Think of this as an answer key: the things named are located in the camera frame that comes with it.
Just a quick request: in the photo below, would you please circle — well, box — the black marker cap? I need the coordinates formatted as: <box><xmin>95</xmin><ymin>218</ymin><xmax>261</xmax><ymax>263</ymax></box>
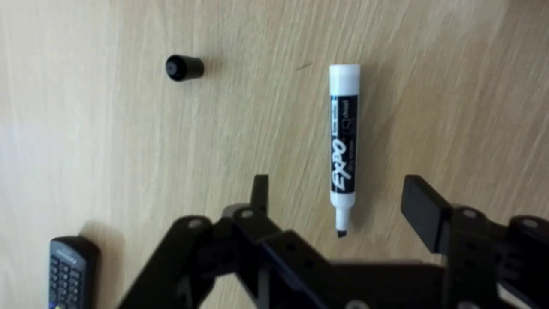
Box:
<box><xmin>165</xmin><ymin>55</ymin><xmax>205</xmax><ymax>83</ymax></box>

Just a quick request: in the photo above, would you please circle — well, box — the black and white whiteboard marker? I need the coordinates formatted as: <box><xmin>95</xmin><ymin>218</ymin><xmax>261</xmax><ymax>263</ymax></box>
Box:
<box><xmin>330</xmin><ymin>64</ymin><xmax>361</xmax><ymax>237</ymax></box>

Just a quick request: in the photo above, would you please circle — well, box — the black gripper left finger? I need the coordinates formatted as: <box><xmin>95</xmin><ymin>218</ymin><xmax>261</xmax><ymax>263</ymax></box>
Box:
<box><xmin>114</xmin><ymin>174</ymin><xmax>328</xmax><ymax>309</ymax></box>

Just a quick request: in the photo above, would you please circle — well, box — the round wooden table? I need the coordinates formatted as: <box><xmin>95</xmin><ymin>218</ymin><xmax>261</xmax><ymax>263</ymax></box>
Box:
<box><xmin>0</xmin><ymin>0</ymin><xmax>549</xmax><ymax>309</ymax></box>

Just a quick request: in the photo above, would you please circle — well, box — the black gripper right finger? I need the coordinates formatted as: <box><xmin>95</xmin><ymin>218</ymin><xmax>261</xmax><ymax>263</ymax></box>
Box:
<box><xmin>402</xmin><ymin>176</ymin><xmax>549</xmax><ymax>309</ymax></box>

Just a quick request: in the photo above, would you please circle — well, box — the black remote control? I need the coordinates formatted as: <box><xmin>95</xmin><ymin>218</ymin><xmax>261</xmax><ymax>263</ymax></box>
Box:
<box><xmin>48</xmin><ymin>236</ymin><xmax>100</xmax><ymax>309</ymax></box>

